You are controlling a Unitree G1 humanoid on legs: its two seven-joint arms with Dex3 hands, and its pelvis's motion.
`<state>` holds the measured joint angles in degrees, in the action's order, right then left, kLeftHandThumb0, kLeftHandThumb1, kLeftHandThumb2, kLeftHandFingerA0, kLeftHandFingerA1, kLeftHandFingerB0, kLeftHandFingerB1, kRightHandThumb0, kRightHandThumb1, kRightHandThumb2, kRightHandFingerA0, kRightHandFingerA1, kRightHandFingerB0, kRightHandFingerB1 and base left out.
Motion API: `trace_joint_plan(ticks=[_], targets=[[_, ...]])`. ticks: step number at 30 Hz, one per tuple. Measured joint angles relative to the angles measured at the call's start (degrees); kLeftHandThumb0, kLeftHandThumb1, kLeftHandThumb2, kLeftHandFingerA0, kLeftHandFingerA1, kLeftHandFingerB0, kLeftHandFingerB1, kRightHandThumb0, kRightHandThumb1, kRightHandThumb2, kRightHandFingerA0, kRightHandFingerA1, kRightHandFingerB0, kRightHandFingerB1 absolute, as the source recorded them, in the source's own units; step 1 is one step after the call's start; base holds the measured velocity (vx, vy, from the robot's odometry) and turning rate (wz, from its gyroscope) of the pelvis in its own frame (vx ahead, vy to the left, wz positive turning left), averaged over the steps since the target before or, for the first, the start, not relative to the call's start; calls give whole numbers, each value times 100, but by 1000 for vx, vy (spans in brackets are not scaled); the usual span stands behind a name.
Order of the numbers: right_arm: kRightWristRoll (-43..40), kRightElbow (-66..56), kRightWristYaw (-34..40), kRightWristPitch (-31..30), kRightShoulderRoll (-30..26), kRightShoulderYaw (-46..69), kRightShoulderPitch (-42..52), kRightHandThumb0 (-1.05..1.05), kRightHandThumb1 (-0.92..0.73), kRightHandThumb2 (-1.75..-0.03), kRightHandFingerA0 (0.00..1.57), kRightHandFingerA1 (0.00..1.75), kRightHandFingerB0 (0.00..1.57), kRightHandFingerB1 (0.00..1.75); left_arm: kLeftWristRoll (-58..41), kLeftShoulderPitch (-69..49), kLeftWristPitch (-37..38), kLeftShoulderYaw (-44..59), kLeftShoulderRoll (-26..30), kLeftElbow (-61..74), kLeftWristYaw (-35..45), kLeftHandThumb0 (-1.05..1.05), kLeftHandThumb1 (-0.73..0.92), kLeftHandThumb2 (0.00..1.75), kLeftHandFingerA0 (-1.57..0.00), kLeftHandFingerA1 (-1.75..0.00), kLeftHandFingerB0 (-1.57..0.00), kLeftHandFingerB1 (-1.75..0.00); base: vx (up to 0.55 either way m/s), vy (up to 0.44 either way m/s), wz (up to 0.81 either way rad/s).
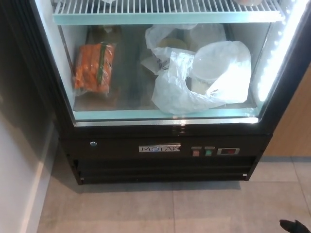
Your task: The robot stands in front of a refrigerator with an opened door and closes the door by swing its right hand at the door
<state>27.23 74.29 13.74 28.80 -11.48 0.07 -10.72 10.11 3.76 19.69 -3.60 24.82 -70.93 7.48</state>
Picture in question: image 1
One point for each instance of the black Motak display refrigerator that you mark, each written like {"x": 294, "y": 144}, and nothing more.
{"x": 121, "y": 167}

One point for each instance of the round silver door lock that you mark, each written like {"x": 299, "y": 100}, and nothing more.
{"x": 93, "y": 144}

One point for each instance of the silver Motak nameplate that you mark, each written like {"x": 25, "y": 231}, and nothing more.
{"x": 159, "y": 148}

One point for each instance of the clear plastic food container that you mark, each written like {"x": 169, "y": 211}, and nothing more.
{"x": 205, "y": 71}

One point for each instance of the white plastic shopping bag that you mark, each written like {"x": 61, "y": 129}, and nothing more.
{"x": 226, "y": 92}

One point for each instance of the bag of orange carrots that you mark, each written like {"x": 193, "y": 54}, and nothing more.
{"x": 93, "y": 68}

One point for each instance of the red temperature display panel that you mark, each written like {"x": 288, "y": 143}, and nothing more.
{"x": 228, "y": 151}

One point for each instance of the translucent plastic tub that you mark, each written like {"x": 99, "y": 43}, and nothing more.
{"x": 209, "y": 34}

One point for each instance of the white LED light strip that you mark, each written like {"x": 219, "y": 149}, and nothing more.
{"x": 274, "y": 60}

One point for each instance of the wooden cabinet panel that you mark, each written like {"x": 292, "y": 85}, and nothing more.
{"x": 291, "y": 126}

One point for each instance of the red rocker switch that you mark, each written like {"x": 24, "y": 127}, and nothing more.
{"x": 195, "y": 152}

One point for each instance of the green rocker switch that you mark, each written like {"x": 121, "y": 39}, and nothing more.
{"x": 208, "y": 152}

